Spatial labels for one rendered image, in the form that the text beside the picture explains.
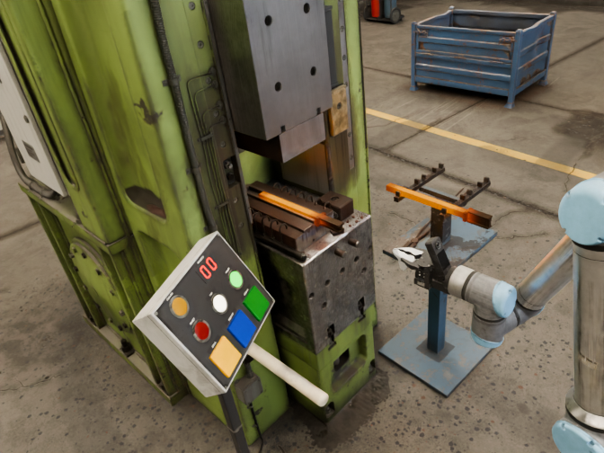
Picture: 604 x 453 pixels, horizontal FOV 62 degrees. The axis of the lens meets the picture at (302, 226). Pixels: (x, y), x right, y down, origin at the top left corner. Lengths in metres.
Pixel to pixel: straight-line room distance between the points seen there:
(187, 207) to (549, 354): 1.88
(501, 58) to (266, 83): 4.01
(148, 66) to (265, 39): 0.32
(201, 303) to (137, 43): 0.67
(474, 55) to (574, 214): 4.38
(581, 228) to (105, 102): 1.40
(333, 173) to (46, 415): 1.83
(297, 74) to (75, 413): 1.98
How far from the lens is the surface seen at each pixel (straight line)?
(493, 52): 5.31
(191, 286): 1.30
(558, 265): 1.42
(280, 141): 1.53
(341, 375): 2.33
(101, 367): 2.96
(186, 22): 1.45
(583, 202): 1.09
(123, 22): 1.38
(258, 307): 1.43
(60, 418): 2.83
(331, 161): 1.96
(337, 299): 1.94
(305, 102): 1.58
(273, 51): 1.46
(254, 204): 1.93
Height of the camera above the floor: 1.96
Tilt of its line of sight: 34 degrees down
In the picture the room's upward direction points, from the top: 8 degrees counter-clockwise
